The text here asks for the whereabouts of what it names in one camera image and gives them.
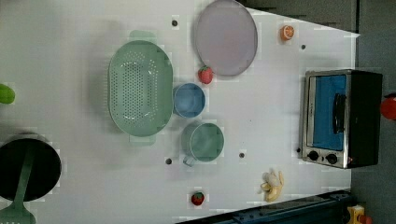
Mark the red ketchup bottle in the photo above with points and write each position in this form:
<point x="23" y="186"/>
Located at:
<point x="388" y="107"/>

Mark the black toaster oven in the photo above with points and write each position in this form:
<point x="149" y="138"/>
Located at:
<point x="341" y="118"/>

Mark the blue cup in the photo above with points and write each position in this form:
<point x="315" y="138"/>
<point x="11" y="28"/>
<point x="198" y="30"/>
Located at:
<point x="189" y="100"/>

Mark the green mug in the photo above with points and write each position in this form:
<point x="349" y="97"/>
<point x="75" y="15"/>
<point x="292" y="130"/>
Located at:
<point x="201" y="142"/>

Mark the large strawberry toy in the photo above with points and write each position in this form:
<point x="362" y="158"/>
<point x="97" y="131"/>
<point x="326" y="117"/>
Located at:
<point x="205" y="74"/>

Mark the green oval colander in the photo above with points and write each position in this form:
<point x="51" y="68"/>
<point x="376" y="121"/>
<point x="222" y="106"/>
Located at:
<point x="140" y="88"/>

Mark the lilac round plate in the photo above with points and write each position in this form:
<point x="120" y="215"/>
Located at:
<point x="226" y="37"/>

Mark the small strawberry toy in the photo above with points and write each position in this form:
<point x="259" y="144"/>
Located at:
<point x="197" y="198"/>

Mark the peeled banana toy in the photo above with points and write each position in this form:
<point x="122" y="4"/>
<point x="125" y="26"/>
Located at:
<point x="272" y="185"/>

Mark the orange slice toy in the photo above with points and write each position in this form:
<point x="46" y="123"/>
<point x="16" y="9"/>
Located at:
<point x="286" y="33"/>

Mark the black round pot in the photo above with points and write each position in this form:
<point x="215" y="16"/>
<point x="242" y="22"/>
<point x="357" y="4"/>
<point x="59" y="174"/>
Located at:
<point x="46" y="167"/>

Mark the green round fruit toy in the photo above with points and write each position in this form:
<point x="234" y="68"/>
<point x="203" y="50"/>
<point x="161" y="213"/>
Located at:
<point x="7" y="95"/>

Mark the green slotted spatula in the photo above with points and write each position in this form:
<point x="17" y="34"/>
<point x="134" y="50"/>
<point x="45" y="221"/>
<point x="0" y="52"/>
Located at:
<point x="17" y="213"/>

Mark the blue metal frame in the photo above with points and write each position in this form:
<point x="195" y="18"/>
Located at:
<point x="326" y="208"/>

